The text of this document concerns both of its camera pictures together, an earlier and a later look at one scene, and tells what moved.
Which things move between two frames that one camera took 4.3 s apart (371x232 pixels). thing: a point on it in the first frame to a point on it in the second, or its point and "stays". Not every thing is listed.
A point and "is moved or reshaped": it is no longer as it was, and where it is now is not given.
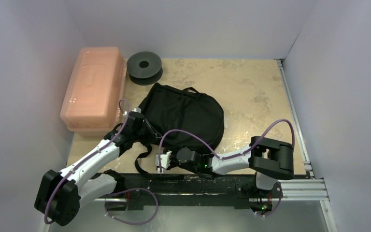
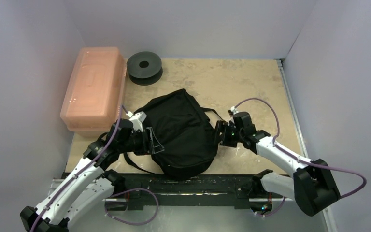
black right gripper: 173,158 to 221,133
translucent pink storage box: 90,106 stays
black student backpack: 182,118 is moved or reshaped
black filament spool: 144,68 stays
